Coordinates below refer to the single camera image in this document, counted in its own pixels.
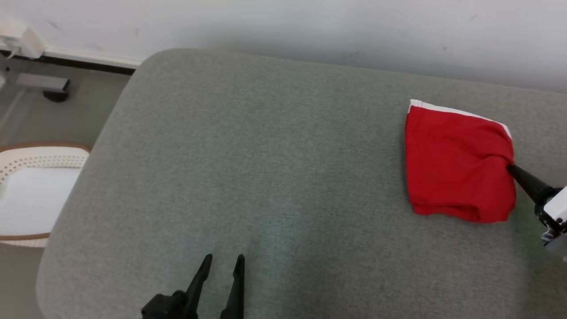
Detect white wall box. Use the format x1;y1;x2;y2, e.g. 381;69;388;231
0;18;47;60

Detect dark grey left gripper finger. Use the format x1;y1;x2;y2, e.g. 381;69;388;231
185;253;213;319
220;254;245;319

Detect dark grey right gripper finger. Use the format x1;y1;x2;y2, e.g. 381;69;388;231
510;163;555;195
507;165;548;204

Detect red shorts with white band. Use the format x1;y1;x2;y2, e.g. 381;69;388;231
404;99;517;223

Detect white laundry basket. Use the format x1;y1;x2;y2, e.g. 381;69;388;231
0;143;91;248

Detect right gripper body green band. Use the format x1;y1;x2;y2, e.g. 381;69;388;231
534;186;567;243

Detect grey metal stand foot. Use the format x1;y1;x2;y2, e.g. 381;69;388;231
0;58;70;102

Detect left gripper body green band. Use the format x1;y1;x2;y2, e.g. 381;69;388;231
141;290;198;319

